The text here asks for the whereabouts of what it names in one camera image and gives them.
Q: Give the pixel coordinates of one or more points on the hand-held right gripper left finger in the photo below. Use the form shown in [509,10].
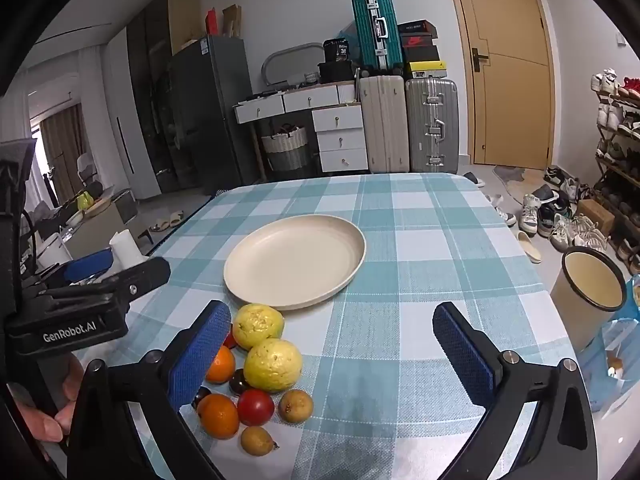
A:
[200,355]

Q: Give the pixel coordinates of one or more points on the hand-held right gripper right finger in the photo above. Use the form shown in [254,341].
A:
[465,355]

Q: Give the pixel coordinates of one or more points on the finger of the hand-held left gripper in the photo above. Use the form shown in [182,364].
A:
[150,274]
[92,265]

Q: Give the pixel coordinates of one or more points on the orange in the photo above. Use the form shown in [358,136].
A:
[221,365]
[218,416]

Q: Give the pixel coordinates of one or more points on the red tomato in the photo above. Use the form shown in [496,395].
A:
[230,341]
[255,406]

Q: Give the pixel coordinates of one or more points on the dark plum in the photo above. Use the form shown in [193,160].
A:
[238,382]
[201,396]

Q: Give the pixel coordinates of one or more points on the yellow green guava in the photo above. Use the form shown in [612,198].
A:
[257,325]
[272,365]

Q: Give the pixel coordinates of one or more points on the small brown pear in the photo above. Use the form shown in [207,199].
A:
[257,440]
[295,405]

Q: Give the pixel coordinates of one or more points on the cream round plate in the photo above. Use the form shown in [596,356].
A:
[295,260]

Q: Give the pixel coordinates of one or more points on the person's left hand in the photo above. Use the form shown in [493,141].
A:
[70,385]

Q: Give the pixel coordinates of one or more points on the white paper towel roll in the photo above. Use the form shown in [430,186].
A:
[126,250]

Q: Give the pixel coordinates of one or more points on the beige slipper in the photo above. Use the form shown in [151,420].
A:
[177,219]
[160,226]

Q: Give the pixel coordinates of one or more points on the yellow green bag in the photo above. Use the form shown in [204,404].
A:
[84,201]

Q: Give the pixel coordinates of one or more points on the white office chair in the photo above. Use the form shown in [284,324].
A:
[89,170]

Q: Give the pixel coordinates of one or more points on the teal checked tablecloth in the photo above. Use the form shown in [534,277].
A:
[410,260]

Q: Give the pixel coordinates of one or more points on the brown curtain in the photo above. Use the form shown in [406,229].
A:
[62,150]

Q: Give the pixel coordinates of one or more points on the beige trash bin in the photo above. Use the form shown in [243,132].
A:
[575,305]

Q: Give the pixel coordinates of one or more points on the blue plastic bag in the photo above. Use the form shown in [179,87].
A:
[607,345]

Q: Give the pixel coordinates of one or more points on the white wardrobe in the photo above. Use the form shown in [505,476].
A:
[122,125]

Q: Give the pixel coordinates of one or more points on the pile of loose shoes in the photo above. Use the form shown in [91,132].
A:
[550,210]

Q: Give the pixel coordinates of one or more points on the dark grey refrigerator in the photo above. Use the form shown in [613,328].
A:
[210,115]

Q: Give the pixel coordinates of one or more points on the dark glass wardrobe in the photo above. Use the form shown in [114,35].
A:
[147,100]

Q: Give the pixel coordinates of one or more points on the grey door mat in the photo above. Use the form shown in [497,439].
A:
[512,180]

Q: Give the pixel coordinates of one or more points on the woven laundry basket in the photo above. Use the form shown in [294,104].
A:
[285,147]

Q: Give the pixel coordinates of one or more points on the small cardboard carton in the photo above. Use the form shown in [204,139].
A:
[596,216]

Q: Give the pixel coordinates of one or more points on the white drawer desk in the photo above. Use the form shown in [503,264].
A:
[340,142]

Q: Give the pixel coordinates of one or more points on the wooden shoe rack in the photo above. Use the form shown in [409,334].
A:
[612,170]

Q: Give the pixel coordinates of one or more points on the silver suitcase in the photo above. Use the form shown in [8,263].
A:
[432,115]

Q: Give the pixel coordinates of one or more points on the beige suitcase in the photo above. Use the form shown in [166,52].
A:
[384,125]

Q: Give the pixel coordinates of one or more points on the tall cardboard sheet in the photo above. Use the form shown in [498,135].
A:
[184,17]

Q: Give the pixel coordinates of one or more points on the red paper box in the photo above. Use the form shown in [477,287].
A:
[212,22]

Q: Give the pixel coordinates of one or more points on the oval grey mirror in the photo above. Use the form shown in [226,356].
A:
[292,55]

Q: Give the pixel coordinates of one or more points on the brown cardboard box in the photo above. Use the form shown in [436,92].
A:
[231,21]

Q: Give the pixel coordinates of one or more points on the tan wooden door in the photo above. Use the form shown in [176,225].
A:
[505,90]

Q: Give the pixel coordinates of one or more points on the black storage box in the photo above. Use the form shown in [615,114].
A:
[336,73]

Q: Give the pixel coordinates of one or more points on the rows of racked sneakers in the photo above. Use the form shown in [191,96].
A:
[612,115]

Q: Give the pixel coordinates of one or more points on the yellow shoe box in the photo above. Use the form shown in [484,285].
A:
[426,69]

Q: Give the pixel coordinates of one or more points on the black bucket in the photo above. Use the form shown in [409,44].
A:
[336,51]

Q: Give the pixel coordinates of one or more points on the tall black shoe box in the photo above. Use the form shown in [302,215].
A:
[421,54]

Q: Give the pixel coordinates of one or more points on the red shoe box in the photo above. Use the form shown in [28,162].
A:
[416,40]

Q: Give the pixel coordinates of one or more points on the teal suitcase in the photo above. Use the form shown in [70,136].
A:
[372,35]

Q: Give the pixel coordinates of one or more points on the thin black shoe box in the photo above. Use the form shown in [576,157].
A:
[414,26]

